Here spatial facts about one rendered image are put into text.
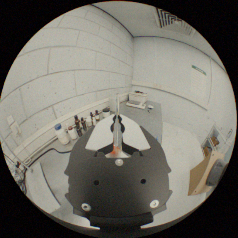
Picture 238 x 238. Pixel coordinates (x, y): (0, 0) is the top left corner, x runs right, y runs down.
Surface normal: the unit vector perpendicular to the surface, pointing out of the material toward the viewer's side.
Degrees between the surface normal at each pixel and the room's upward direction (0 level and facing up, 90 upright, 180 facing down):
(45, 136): 90
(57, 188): 0
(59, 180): 0
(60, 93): 90
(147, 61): 90
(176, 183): 0
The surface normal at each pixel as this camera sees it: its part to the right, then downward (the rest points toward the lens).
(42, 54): 0.85, 0.29
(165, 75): -0.53, 0.43
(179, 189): 0.03, -0.85
